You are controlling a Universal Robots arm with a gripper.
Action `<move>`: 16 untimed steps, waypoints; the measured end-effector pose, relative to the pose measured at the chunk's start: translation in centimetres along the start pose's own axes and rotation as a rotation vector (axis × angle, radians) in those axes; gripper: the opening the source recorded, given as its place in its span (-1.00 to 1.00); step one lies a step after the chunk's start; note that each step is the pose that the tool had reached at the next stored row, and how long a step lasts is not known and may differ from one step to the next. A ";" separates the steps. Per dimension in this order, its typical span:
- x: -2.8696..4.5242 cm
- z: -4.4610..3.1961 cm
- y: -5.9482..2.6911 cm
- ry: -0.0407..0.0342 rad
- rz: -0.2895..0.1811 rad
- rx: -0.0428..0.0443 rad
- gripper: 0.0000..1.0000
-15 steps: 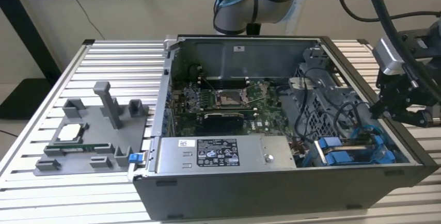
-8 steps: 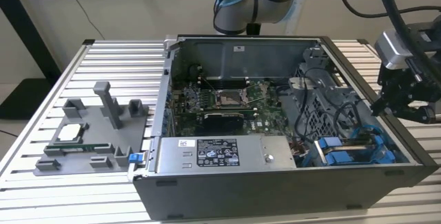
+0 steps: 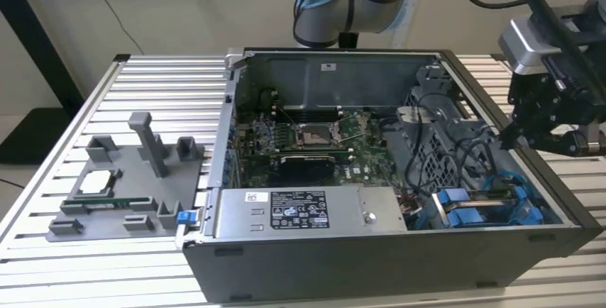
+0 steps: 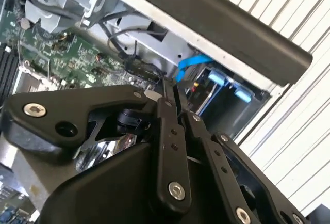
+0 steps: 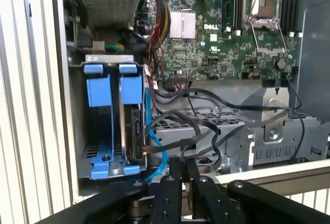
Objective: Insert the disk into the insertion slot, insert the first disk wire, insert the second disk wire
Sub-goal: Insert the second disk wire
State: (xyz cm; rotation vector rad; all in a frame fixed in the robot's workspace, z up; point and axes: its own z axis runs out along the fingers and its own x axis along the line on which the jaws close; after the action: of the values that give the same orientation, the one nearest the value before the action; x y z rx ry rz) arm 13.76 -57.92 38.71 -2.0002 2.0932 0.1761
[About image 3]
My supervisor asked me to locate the black slanted pole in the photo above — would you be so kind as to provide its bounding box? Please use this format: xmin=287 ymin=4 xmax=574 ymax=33
xmin=0 ymin=0 xmax=86 ymax=110

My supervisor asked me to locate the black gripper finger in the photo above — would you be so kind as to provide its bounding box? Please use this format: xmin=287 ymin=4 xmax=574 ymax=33
xmin=499 ymin=107 xmax=541 ymax=151

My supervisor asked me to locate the black graphics card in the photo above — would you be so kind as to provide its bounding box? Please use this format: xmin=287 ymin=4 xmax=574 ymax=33
xmin=277 ymin=155 xmax=338 ymax=185

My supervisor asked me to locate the CPU socket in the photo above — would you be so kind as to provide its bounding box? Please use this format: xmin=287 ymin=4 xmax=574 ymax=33
xmin=295 ymin=122 xmax=341 ymax=148

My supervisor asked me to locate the grey parts rack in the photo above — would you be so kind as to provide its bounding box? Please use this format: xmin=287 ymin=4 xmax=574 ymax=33
xmin=44 ymin=111 xmax=208 ymax=243

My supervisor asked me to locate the thick black wire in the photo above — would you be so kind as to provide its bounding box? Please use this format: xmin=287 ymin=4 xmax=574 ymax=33
xmin=451 ymin=127 xmax=501 ymax=189

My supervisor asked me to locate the black RAM slot row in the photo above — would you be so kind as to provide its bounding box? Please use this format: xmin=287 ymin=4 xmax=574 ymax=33
xmin=273 ymin=147 xmax=354 ymax=156
xmin=273 ymin=106 xmax=354 ymax=116

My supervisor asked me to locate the black open PC case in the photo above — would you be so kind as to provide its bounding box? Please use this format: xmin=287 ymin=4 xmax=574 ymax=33
xmin=175 ymin=47 xmax=605 ymax=304

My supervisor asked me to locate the light blue disk wire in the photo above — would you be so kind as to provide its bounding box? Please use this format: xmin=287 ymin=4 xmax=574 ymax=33
xmin=481 ymin=170 xmax=527 ymax=198

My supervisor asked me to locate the silver CPU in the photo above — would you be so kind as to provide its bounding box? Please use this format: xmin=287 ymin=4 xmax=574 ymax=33
xmin=78 ymin=170 xmax=118 ymax=195

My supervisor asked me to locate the thin black wire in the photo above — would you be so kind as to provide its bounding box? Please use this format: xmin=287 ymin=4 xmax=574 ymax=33
xmin=405 ymin=93 xmax=458 ymax=192

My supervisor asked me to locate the green motherboard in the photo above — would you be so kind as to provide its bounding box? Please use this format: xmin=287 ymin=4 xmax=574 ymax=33
xmin=234 ymin=109 xmax=403 ymax=190

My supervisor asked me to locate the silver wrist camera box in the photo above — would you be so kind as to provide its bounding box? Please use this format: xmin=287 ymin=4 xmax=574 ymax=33
xmin=497 ymin=16 xmax=569 ymax=75

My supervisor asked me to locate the metal socket cover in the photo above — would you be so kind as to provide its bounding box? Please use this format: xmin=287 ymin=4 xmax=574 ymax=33
xmin=339 ymin=113 xmax=371 ymax=135

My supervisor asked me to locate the black floor pad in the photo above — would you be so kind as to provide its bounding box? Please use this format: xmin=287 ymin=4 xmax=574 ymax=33
xmin=0 ymin=107 xmax=74 ymax=165

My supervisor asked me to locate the hard disk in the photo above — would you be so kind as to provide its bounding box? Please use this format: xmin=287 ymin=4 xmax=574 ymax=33
xmin=438 ymin=186 xmax=541 ymax=229

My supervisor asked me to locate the red yellow wire bundle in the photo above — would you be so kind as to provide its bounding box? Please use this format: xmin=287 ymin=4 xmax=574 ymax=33
xmin=397 ymin=187 xmax=426 ymax=219

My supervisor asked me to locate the silver power supply unit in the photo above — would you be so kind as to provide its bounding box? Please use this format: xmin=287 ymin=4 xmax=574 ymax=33
xmin=211 ymin=185 xmax=409 ymax=238

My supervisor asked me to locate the black plastic case clip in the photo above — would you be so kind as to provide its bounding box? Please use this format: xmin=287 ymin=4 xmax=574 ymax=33
xmin=415 ymin=65 xmax=447 ymax=84

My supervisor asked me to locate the grey metal disk bay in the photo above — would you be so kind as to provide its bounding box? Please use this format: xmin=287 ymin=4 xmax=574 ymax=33
xmin=382 ymin=86 xmax=503 ymax=195

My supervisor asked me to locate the green RAM stick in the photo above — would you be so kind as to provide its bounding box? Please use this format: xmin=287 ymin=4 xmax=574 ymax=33
xmin=63 ymin=197 xmax=155 ymax=207

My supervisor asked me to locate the blue case latch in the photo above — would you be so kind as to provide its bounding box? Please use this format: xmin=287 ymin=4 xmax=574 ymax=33
xmin=174 ymin=209 xmax=199 ymax=226

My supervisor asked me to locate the black side camera bracket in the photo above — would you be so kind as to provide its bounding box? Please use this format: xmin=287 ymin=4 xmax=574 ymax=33
xmin=537 ymin=125 xmax=606 ymax=157

